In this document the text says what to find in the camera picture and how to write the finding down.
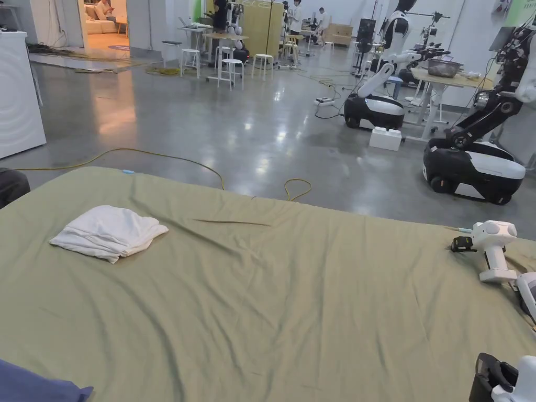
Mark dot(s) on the wooden cabinet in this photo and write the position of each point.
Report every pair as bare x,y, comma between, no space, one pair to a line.
340,33

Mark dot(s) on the dark blue garment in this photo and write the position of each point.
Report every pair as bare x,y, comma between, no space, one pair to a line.
29,387

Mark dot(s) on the black and white wheeled robot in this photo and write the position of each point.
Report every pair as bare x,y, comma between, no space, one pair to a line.
477,163

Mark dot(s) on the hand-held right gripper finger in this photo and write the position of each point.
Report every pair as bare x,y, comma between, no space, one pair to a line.
481,389
486,365

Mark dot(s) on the bed with pale green sheet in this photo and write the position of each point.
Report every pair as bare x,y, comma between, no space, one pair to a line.
268,301

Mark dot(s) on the white power strip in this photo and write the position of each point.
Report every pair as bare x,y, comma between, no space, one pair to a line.
324,101

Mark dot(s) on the black seat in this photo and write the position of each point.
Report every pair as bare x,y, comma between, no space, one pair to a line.
12,186

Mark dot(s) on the white folded cloth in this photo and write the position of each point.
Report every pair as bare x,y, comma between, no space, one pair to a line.
106,234

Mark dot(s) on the beige sofa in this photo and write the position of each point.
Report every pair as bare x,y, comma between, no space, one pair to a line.
98,23

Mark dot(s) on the spare white hand-held gripper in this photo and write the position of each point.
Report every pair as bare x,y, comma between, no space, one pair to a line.
494,247

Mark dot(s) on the white foam box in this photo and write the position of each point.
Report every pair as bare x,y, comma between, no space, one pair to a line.
385,139

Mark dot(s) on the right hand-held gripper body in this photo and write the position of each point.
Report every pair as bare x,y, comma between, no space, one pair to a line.
525,383

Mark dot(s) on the white desk with wooden top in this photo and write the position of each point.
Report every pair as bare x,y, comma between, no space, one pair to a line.
220,46

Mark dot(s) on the white hand controller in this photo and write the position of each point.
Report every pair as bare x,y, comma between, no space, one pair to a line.
528,293

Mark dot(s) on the white washing machine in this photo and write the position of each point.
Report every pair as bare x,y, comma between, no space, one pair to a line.
16,96

